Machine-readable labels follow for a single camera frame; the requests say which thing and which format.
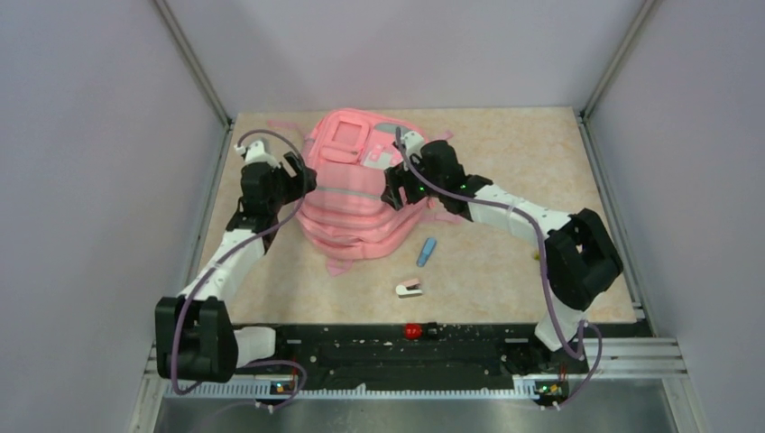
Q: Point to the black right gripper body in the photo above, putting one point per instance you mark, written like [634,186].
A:
[414,188]

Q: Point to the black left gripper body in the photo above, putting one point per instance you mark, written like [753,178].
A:
[289,188]

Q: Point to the blue eraser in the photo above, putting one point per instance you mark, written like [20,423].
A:
[426,251]

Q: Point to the pink student backpack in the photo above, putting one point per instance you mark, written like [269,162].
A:
[344,216]

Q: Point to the red black stamp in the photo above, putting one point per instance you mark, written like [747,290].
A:
[414,331]

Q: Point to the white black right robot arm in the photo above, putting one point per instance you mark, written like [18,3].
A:
[578,259]

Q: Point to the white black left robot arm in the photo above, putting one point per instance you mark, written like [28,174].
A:
[195,339]

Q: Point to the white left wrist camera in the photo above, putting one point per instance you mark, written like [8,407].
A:
[257,151]

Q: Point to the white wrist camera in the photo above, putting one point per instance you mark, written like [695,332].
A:
[257,151]
[411,143]

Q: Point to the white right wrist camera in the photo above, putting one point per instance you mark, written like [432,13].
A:
[411,143]

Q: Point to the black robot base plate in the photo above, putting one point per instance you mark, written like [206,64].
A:
[466,357]

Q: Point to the aluminium frame rail left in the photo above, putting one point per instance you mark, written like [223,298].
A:
[200,123]

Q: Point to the aluminium frame rail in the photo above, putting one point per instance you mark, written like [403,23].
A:
[603,179]
[200,123]

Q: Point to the aluminium frame rail right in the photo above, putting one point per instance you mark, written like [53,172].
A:
[603,179]

